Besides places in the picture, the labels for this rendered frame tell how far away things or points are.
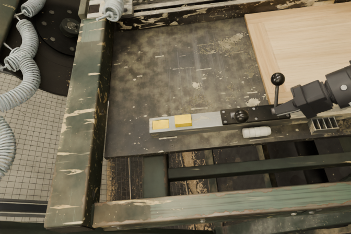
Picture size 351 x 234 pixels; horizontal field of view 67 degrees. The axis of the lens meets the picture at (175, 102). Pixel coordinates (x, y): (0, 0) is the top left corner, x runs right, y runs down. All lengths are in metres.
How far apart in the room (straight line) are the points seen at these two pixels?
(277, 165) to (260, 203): 0.19
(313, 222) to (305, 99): 0.81
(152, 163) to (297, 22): 0.75
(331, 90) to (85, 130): 0.64
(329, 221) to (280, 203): 0.64
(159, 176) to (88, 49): 0.50
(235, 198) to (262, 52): 0.53
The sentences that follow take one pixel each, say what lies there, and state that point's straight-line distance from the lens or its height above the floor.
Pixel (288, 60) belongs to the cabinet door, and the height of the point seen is 1.25.
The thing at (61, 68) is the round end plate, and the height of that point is 1.85.
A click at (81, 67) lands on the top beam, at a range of 0.95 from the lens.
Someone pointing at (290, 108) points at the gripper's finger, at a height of 1.41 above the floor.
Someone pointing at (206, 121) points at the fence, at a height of 1.50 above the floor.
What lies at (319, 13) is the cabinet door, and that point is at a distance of 1.20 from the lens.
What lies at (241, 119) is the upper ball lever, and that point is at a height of 1.51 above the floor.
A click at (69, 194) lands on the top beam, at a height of 1.83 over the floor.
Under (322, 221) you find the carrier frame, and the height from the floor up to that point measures 0.79.
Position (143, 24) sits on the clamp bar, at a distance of 1.12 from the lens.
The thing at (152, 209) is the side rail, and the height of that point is 1.64.
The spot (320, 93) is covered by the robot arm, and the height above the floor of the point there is 1.42.
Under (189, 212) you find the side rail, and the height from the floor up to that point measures 1.57.
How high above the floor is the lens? 2.00
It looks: 30 degrees down
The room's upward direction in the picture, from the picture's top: 73 degrees counter-clockwise
